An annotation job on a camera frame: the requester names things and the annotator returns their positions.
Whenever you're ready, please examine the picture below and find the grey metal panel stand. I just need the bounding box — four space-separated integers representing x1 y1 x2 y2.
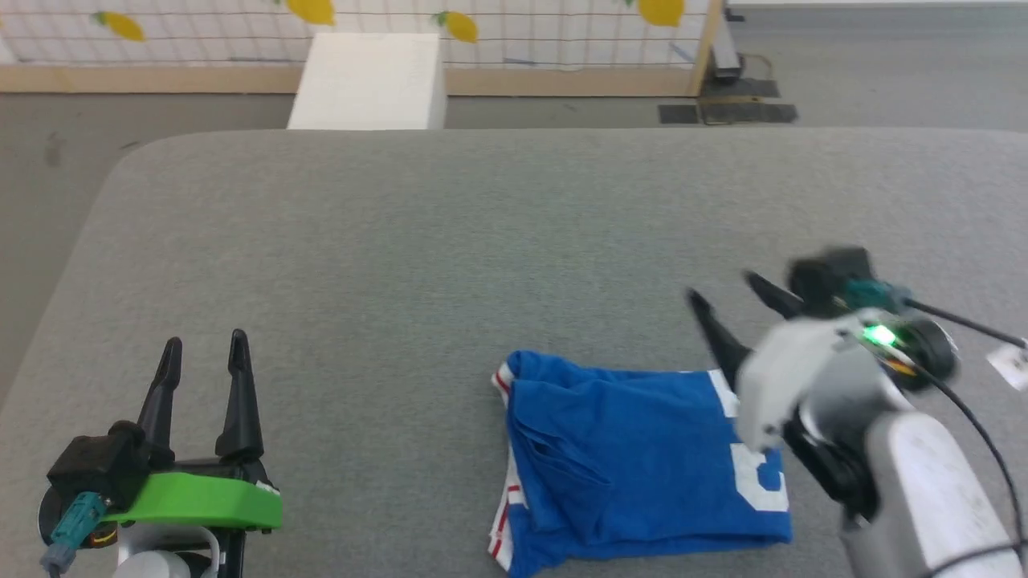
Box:
711 6 744 84

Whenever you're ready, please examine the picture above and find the blue Lakers basketball jersey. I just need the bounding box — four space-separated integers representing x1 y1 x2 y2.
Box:
487 349 796 578

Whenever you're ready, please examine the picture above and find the white paper cable tag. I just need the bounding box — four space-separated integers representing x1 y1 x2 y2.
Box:
986 341 1028 392

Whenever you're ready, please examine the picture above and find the large black floor mat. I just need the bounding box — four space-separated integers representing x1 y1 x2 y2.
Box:
700 100 799 126

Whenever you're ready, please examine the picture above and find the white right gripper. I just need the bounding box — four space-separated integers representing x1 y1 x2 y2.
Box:
685 271 884 454

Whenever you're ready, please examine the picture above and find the white rectangular box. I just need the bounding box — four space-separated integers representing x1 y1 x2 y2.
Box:
287 32 447 131

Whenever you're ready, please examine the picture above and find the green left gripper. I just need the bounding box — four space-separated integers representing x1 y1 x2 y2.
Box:
103 329 284 532

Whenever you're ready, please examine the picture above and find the black floor mat under stand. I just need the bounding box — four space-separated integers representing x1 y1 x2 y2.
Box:
699 78 781 101

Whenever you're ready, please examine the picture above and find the lemon print grid panel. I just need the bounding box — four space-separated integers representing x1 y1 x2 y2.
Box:
0 0 726 97

